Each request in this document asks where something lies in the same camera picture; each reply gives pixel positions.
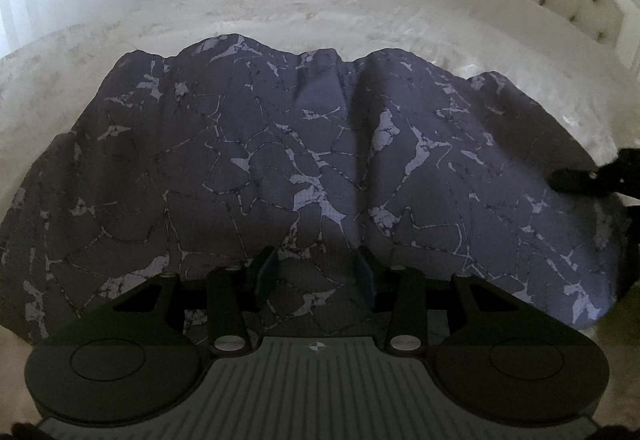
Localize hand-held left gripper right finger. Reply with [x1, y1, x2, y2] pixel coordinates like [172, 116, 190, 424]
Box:
[352, 247, 524, 356]

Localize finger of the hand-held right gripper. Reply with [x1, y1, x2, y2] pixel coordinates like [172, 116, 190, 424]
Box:
[549, 167, 603, 194]

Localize purple marbled hoodie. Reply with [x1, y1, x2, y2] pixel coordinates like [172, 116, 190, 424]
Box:
[0, 33, 632, 346]

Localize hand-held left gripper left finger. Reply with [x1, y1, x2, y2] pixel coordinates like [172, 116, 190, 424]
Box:
[111, 245, 279, 357]

